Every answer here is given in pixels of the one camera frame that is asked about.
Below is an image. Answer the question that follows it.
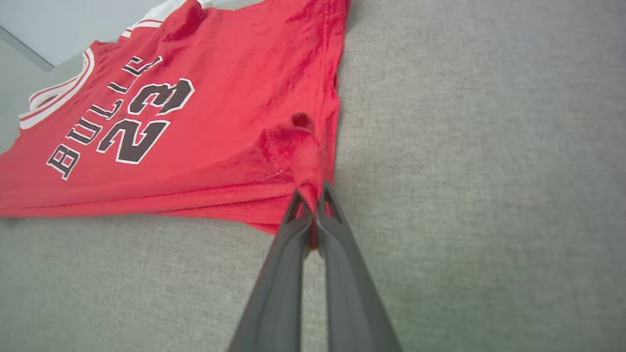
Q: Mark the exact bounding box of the grey wall baseboard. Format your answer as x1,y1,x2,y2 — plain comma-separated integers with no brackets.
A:
0,24,55,73

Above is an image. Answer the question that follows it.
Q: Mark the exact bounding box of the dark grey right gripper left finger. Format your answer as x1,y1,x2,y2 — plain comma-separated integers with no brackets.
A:
228,190,313,352

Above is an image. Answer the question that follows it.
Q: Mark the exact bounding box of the grey fabric sofa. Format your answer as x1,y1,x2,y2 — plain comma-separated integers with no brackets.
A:
0,0,626,352

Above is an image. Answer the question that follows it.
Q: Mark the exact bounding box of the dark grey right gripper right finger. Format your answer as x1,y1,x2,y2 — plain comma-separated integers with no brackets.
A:
314,180,402,352

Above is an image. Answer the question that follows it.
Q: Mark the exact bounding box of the red basketball jersey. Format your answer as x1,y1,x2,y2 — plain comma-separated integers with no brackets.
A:
0,0,352,251

